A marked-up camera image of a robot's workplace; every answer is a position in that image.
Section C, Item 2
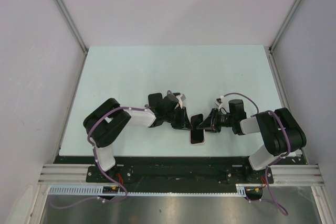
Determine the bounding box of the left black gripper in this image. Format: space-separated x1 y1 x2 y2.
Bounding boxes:
164 106 193 131

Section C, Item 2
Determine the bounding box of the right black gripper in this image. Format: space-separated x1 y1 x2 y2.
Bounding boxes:
196 108 234 133

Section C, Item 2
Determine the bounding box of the teal-edged black smartphone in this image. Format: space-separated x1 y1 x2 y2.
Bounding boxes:
190 114 205 144

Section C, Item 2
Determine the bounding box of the pink phone case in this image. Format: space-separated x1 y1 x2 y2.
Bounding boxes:
189 113 206 146

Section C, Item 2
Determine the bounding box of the black phone case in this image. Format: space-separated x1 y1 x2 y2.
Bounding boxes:
148 93 163 108

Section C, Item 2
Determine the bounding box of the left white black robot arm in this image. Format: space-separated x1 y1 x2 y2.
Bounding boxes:
83 91 194 182

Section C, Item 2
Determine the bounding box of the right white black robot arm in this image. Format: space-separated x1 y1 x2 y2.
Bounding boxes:
197 98 307 183

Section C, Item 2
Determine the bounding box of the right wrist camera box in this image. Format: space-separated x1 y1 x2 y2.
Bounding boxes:
215 95 224 110

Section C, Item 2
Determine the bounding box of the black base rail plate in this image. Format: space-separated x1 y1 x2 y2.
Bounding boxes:
54 155 307 201

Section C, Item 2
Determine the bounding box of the white slotted cable duct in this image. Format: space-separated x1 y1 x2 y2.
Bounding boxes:
48 185 246 197

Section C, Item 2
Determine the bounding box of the right aluminium frame post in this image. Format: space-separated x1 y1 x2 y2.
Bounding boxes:
268 0 303 53

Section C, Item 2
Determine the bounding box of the aluminium frame post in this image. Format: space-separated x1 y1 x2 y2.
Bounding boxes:
268 0 303 53
53 0 88 56

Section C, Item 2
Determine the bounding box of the left aluminium frame post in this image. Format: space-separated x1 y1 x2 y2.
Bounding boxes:
53 0 88 56

